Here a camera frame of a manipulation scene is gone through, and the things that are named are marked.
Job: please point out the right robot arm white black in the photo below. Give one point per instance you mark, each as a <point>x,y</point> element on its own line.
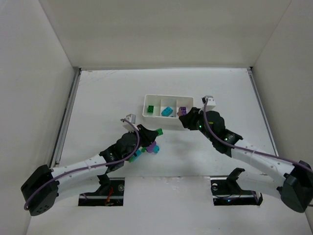
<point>289,181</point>

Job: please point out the small green lego brick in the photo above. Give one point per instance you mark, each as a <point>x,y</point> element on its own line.
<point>160,131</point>

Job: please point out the right aluminium rail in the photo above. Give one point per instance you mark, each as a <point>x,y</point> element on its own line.
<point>251,76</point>

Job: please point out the aluminium rail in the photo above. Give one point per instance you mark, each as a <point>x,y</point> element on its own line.
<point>62,132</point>
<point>251,76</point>

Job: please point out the green teal lego stack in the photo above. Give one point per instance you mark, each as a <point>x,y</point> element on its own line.
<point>135,156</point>

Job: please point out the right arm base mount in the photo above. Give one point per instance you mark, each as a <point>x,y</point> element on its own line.
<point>226,191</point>

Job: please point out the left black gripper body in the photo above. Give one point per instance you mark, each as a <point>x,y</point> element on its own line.
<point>148,134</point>

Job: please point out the left aluminium rail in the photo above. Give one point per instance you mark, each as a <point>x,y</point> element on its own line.
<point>62,132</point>

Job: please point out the purple square lego brick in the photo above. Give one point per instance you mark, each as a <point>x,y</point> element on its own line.
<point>183,110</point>

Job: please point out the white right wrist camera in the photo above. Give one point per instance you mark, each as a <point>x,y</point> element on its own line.
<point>209,102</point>

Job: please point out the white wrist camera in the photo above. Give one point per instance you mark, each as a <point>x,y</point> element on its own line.
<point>129,122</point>
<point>209,102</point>

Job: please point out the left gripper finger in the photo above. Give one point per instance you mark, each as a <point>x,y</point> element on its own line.
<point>150,146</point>
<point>146,135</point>

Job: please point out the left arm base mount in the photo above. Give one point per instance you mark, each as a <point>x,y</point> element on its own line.
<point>111,194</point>

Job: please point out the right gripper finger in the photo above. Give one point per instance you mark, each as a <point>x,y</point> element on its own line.
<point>194,111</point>
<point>188,121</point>

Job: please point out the white three-compartment container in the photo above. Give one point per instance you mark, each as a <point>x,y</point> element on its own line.
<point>163,109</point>

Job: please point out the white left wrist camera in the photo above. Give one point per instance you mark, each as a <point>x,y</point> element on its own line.
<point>129,122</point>

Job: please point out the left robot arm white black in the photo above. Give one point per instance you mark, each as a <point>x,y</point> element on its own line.
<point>46,186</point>

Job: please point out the teal rounded printed lego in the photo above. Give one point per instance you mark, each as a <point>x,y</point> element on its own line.
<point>167,112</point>

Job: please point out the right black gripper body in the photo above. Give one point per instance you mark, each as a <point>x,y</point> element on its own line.
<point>190,118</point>

